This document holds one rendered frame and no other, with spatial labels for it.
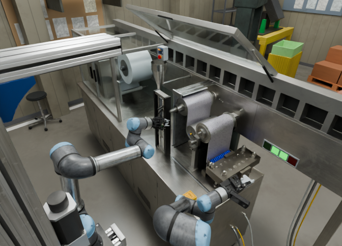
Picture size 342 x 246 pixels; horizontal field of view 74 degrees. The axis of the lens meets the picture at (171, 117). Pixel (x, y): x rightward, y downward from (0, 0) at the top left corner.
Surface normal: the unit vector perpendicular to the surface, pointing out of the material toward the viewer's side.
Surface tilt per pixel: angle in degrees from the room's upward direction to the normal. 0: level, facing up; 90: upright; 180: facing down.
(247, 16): 89
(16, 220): 90
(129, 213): 0
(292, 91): 90
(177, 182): 0
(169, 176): 0
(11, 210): 90
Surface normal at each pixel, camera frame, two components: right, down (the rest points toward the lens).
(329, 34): -0.73, 0.36
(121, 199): 0.00, -0.84
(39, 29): 0.68, 0.40
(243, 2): -0.51, 0.46
